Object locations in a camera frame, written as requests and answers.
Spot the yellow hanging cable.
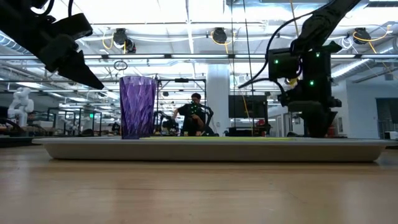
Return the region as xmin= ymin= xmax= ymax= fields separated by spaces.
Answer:
xmin=289 ymin=0 xmax=300 ymax=39

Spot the white robot figure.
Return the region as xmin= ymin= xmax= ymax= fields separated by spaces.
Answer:
xmin=6 ymin=86 xmax=35 ymax=128

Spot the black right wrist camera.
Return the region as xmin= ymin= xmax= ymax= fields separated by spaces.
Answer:
xmin=267 ymin=47 xmax=302 ymax=81

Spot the black hanging cable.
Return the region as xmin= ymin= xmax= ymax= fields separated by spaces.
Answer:
xmin=242 ymin=0 xmax=254 ymax=137

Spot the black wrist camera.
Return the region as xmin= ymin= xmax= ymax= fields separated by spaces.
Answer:
xmin=46 ymin=12 xmax=94 ymax=40
xmin=267 ymin=47 xmax=302 ymax=81

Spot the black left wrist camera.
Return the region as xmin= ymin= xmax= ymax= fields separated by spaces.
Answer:
xmin=46 ymin=12 xmax=94 ymax=40

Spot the purple faceted plastic cup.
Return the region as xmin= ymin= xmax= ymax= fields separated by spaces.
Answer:
xmin=119 ymin=75 xmax=159 ymax=140

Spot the white pillar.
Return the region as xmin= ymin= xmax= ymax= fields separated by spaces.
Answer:
xmin=206 ymin=63 xmax=231 ymax=137

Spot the black aluminium table frame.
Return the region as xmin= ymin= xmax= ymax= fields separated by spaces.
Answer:
xmin=0 ymin=136 xmax=35 ymax=148

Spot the person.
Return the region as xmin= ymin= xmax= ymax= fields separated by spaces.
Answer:
xmin=172 ymin=92 xmax=219 ymax=137

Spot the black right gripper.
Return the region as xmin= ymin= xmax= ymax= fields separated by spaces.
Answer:
xmin=277 ymin=88 xmax=343 ymax=139

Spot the black wall monitor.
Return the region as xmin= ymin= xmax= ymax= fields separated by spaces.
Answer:
xmin=228 ymin=95 xmax=269 ymax=119

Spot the black tall frame rig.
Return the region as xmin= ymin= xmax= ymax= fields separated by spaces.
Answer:
xmin=156 ymin=77 xmax=208 ymax=137

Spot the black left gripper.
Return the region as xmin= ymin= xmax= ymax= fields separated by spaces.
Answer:
xmin=37 ymin=33 xmax=106 ymax=91

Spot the grey plastic tray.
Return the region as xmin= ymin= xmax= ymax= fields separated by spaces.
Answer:
xmin=31 ymin=136 xmax=398 ymax=163

